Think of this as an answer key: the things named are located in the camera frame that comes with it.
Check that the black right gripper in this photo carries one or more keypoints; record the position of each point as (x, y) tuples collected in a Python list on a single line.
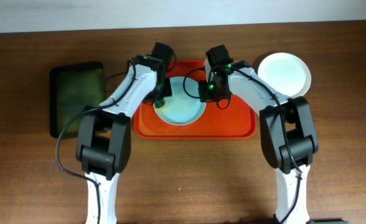
[(205, 97)]

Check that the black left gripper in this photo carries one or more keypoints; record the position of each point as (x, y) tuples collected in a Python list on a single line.
[(161, 94)]

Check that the yellow green sponge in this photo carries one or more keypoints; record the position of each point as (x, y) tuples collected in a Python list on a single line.
[(160, 104)]

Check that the light blue plate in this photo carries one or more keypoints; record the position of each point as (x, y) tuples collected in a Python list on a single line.
[(182, 108)]

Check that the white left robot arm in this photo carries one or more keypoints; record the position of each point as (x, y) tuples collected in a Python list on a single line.
[(104, 134)]

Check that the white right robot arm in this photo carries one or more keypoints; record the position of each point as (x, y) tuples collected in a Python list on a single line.
[(288, 135)]

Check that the red plastic tray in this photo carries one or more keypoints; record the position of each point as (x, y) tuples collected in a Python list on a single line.
[(230, 119)]

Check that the dark green tray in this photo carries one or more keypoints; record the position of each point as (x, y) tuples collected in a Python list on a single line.
[(72, 89)]

